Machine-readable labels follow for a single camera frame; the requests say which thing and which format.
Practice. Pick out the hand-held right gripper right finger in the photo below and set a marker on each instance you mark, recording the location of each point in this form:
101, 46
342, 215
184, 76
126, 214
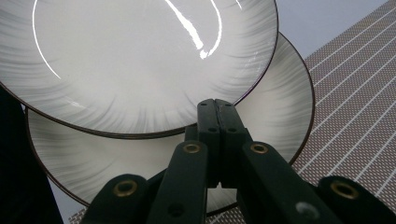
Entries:
230, 130

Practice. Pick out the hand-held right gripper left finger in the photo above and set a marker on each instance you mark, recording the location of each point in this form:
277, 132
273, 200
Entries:
208, 124

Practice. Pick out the white plate with dark rim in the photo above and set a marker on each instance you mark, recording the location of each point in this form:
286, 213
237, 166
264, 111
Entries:
280, 109
124, 62

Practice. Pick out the brown striped woven placemat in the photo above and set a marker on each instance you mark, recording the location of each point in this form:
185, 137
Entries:
358, 93

